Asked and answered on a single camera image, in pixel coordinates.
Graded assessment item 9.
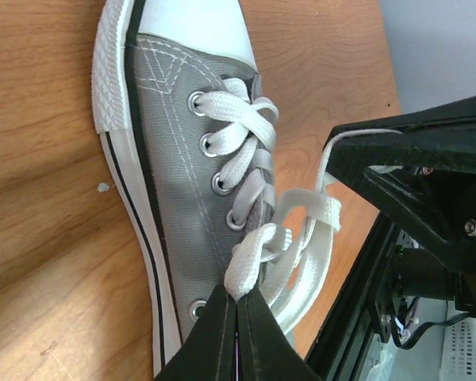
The grey canvas sneaker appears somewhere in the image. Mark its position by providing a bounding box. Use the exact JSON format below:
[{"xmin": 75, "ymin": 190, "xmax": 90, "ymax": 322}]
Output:
[{"xmin": 91, "ymin": 1, "xmax": 271, "ymax": 372}]

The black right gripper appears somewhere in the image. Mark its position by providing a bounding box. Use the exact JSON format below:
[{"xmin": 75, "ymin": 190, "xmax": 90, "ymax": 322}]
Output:
[{"xmin": 364, "ymin": 167, "xmax": 476, "ymax": 349}]

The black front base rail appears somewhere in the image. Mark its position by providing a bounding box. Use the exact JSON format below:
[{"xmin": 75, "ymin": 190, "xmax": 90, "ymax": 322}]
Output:
[{"xmin": 305, "ymin": 214, "xmax": 400, "ymax": 380}]

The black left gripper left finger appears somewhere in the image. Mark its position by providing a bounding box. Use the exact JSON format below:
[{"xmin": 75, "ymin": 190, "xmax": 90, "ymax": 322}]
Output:
[{"xmin": 155, "ymin": 285, "xmax": 237, "ymax": 381}]

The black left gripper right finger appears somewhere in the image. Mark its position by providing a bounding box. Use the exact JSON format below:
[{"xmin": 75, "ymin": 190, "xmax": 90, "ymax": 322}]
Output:
[{"xmin": 237, "ymin": 294, "xmax": 320, "ymax": 381}]

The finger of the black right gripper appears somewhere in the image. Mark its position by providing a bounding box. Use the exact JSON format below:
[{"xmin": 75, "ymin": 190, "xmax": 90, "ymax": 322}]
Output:
[{"xmin": 328, "ymin": 96, "xmax": 476, "ymax": 181}]

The light blue slotted cable duct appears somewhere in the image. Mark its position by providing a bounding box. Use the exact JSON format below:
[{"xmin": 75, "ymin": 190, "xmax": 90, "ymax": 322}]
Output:
[{"xmin": 439, "ymin": 318, "xmax": 476, "ymax": 381}]

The white shoelace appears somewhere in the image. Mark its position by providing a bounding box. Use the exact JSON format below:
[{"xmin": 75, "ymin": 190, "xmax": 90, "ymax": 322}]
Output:
[{"xmin": 189, "ymin": 78, "xmax": 400, "ymax": 333}]

